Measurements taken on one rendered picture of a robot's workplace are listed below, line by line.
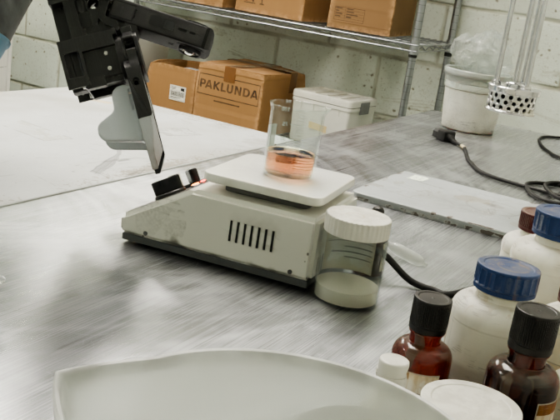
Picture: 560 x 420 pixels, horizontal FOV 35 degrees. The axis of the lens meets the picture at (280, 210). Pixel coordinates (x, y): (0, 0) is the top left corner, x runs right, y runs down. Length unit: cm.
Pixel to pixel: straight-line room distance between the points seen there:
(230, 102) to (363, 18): 58
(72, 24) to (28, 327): 40
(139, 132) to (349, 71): 259
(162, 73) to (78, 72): 254
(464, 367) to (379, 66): 287
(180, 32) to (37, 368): 46
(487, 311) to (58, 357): 29
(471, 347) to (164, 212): 37
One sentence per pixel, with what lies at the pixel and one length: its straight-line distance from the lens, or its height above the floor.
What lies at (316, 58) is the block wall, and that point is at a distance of 353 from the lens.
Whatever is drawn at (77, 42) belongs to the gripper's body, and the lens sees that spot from 95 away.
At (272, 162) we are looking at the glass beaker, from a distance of 83.
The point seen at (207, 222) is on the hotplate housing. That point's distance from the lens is 83.
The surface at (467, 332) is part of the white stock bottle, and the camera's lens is 59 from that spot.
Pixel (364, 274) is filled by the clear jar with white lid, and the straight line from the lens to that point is 77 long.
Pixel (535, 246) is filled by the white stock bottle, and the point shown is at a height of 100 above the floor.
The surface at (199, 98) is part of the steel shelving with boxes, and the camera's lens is 332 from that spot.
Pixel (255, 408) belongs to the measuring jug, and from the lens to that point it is 33.
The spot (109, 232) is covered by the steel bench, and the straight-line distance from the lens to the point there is 90.
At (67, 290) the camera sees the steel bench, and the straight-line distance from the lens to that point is 75.
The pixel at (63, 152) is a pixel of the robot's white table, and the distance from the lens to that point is 121.
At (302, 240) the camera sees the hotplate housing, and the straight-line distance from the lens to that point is 79.
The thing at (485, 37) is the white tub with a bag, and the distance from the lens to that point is 186.
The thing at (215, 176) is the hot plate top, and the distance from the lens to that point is 82.
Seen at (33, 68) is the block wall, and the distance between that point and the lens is 440.
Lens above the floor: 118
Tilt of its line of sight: 16 degrees down
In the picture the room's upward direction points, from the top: 9 degrees clockwise
